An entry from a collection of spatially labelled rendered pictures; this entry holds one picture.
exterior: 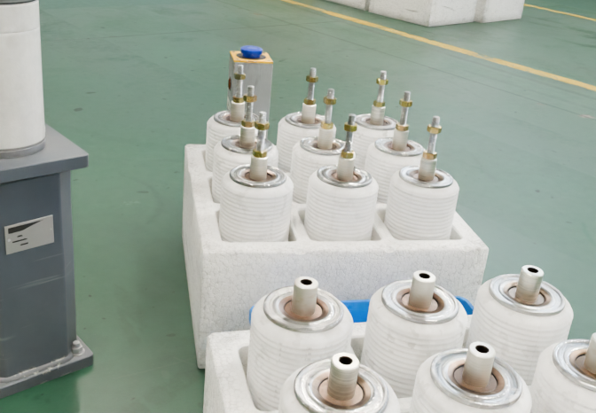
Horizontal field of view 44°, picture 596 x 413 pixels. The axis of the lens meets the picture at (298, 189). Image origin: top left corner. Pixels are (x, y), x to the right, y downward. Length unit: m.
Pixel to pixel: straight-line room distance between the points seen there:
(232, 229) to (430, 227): 0.27
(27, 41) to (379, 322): 0.48
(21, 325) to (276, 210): 0.34
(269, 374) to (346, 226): 0.34
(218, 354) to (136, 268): 0.53
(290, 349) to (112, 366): 0.42
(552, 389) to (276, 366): 0.24
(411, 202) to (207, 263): 0.29
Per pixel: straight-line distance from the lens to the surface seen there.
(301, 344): 0.66
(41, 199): 0.90
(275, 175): 0.98
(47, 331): 0.99
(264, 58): 1.33
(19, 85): 0.87
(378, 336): 0.72
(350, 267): 0.97
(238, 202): 0.94
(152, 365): 1.03
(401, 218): 1.02
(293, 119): 1.21
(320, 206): 0.98
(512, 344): 0.76
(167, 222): 1.40
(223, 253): 0.93
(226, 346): 0.76
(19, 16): 0.85
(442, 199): 1.01
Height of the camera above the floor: 0.62
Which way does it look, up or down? 23 degrees down
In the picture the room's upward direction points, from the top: 6 degrees clockwise
